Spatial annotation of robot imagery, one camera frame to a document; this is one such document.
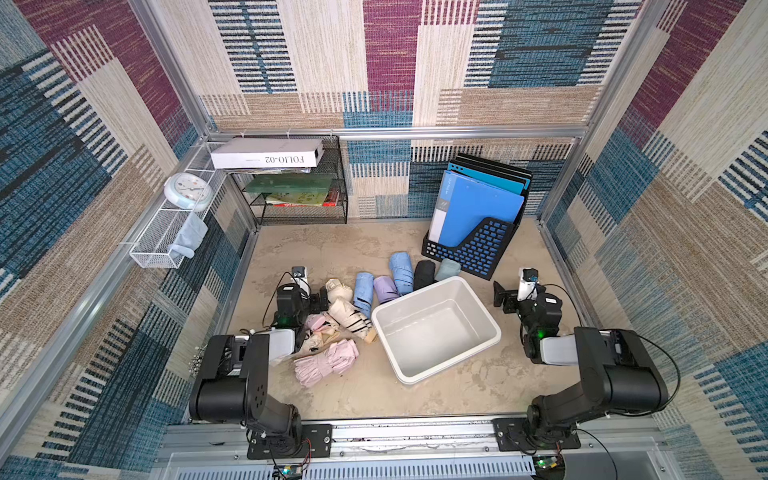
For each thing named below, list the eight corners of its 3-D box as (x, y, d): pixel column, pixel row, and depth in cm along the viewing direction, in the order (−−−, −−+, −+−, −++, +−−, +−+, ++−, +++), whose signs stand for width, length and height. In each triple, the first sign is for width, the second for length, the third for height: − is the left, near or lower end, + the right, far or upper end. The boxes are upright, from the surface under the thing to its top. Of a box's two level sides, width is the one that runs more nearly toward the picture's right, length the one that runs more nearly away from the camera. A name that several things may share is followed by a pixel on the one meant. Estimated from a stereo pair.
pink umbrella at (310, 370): (303, 391, 81) (299, 386, 78) (295, 366, 85) (291, 361, 82) (362, 361, 86) (361, 356, 83) (352, 339, 90) (351, 333, 87)
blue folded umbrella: (396, 296, 101) (396, 290, 98) (388, 258, 111) (388, 252, 108) (418, 293, 102) (418, 287, 99) (408, 255, 112) (408, 249, 109)
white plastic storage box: (402, 402, 81) (404, 385, 70) (371, 331, 94) (369, 308, 82) (491, 358, 88) (506, 336, 77) (451, 298, 101) (459, 272, 90)
